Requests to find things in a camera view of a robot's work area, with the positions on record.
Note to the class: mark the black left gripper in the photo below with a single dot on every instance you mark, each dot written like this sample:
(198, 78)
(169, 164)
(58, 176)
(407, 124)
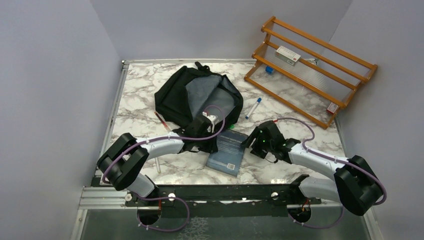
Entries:
(211, 147)

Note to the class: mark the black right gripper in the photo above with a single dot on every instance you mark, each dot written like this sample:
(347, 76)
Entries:
(255, 150)

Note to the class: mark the black student bag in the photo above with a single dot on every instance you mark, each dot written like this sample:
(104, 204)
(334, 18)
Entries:
(192, 90)

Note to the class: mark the dark blue book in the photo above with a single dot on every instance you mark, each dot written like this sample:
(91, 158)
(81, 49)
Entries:
(230, 153)

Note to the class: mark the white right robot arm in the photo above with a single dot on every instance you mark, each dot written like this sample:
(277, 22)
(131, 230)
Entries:
(348, 181)

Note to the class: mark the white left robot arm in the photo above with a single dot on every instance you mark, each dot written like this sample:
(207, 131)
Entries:
(122, 162)

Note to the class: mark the blue white marker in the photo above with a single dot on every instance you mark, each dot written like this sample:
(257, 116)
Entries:
(253, 108)

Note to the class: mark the pale yellow pencil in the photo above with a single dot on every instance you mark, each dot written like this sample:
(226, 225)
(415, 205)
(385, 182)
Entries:
(158, 166)

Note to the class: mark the small blue object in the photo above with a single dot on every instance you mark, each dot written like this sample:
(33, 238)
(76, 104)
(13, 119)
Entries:
(269, 70)

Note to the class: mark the small red white box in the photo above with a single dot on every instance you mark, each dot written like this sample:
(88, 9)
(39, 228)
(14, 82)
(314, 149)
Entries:
(332, 108)

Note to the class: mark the orange wooden shelf rack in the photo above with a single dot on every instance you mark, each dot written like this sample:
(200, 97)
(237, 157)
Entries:
(315, 81)

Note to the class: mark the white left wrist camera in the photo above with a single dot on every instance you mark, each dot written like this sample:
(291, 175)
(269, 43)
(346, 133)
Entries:
(213, 120)

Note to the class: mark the black metal base rail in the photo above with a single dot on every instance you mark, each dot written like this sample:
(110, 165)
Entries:
(219, 201)

